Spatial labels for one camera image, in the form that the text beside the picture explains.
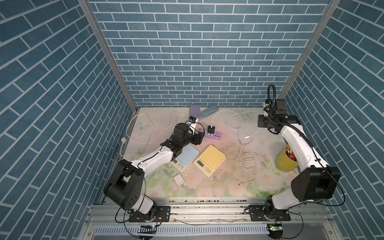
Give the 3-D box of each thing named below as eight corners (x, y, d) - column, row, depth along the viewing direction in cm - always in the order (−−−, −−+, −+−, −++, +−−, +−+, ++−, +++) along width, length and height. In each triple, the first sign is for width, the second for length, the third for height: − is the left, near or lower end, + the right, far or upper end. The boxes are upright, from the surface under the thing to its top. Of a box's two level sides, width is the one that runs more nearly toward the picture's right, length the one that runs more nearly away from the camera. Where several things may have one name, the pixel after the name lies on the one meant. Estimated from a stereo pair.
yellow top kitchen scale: (192, 164, 92) (192, 162, 90) (210, 145, 101) (211, 143, 99) (208, 179, 87) (209, 177, 85) (227, 158, 95) (227, 156, 93)
